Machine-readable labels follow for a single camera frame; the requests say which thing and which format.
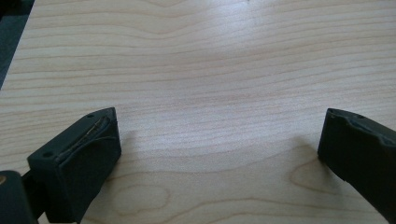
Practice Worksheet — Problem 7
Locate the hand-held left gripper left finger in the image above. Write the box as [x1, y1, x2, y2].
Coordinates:
[26, 106, 122, 224]

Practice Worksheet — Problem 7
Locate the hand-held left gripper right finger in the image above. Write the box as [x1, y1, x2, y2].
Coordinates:
[317, 107, 396, 224]

